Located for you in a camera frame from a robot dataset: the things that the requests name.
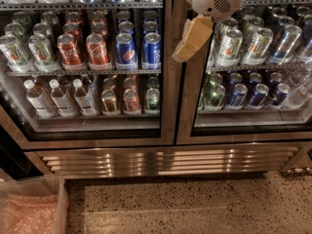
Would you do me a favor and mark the fridge 7up can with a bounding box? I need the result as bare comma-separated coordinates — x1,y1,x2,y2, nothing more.
241,27,273,65
216,29,243,67

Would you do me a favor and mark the steel fridge bottom grille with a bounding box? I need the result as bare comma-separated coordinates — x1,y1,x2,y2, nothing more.
26,141,311,179

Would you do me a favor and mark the left water bottle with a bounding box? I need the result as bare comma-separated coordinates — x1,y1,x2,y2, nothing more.
23,80,57,118

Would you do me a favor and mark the silver blue tall can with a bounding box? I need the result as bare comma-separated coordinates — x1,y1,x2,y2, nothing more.
268,24,302,65

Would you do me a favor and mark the front right pepsi can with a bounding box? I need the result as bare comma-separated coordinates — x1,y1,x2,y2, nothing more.
141,32,162,69

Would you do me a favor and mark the middle water bottle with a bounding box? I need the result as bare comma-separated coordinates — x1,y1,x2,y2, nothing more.
49,79,78,117

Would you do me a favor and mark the right fridge left 7up can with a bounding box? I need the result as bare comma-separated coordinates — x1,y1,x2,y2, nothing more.
216,29,243,67

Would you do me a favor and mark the front right coca-cola can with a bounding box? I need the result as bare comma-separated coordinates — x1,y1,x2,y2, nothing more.
86,33,110,70

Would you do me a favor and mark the red lower can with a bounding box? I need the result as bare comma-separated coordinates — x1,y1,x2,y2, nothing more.
123,89,140,115

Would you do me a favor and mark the fridge blue can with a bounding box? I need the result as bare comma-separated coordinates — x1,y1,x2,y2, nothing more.
247,84,269,109
226,84,248,109
268,83,291,109

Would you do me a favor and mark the coca-cola can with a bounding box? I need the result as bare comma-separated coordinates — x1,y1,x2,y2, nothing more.
86,33,110,70
58,34,85,71

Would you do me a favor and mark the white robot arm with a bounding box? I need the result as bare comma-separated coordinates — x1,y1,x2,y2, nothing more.
173,0,245,62

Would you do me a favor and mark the clear plastic bin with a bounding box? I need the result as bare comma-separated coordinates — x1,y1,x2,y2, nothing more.
0,175,69,234

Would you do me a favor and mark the right fridge water bottle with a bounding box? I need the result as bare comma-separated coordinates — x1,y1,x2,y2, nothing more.
286,78,312,109

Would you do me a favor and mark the right fridge green can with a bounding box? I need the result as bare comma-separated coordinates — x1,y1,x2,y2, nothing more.
205,85,225,111

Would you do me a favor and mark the fridge glass door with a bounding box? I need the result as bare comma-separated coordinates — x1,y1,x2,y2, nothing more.
177,0,312,144
0,0,181,150

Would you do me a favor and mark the gold can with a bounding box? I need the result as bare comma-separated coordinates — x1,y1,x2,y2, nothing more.
101,90,120,115

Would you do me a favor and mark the front left 7up can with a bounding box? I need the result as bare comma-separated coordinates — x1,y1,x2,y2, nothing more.
0,35,32,73

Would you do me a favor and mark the front left pepsi can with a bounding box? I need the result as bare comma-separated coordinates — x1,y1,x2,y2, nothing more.
116,33,137,70

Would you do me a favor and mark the green lower can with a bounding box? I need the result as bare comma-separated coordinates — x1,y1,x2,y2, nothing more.
145,88,160,114

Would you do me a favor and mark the front left coca-cola can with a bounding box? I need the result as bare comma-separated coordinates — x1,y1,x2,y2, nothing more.
58,34,85,71

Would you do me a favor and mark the pepsi can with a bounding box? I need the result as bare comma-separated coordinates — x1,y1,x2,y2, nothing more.
141,32,162,69
116,33,137,70

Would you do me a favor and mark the pink bubble wrap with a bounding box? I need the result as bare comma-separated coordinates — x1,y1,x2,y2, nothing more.
0,194,58,234

